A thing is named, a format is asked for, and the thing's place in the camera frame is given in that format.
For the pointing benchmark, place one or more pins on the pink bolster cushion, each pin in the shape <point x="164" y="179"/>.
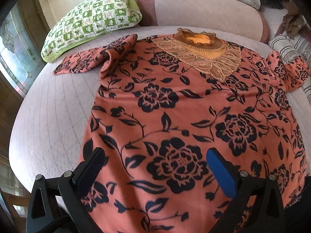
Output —
<point x="229" y="16"/>

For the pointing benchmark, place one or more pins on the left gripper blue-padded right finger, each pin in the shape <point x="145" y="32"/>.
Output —
<point x="268" y="211"/>

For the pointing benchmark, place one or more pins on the pink quilted bed sheet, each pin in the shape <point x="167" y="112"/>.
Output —
<point x="49" y="128"/>

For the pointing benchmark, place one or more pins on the orange black floral garment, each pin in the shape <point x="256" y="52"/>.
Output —
<point x="163" y="101"/>

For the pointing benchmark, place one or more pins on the green white patterned pillow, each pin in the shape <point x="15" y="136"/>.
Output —
<point x="87" y="21"/>

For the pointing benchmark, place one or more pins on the window with frame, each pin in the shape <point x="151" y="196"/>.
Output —
<point x="21" y="63"/>

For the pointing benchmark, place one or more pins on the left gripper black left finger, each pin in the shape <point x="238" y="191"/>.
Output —
<point x="55" y="203"/>

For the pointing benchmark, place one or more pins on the striped grey white cloth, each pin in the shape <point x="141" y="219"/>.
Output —
<point x="291" y="50"/>

